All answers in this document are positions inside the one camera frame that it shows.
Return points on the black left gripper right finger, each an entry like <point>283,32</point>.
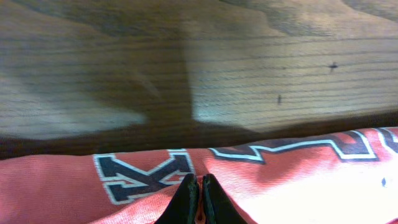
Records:
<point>217,206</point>

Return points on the orange red t-shirt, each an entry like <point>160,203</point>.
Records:
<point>348,177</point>

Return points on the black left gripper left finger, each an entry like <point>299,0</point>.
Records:
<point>183,206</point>

